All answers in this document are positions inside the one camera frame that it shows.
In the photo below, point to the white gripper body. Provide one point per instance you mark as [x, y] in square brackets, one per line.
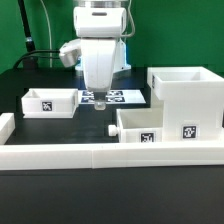
[98, 58]

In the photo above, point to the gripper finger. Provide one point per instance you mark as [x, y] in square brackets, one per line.
[100, 100]

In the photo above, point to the white front drawer tray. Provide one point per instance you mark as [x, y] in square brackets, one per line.
[142, 125]

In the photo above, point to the white drawer tray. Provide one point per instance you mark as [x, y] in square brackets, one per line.
[142, 125]
[50, 103]

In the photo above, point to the white drawer cabinet box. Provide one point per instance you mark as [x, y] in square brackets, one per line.
[192, 102]

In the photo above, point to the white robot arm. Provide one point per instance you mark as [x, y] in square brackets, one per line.
[100, 28]

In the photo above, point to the white rear drawer tray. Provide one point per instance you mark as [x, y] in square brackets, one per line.
[50, 103]

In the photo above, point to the white fiducial marker sheet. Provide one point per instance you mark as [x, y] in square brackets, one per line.
[113, 97]

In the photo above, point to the black pole stand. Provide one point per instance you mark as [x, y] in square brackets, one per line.
[29, 63]

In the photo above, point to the white foam border frame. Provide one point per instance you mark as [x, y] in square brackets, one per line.
[113, 155]

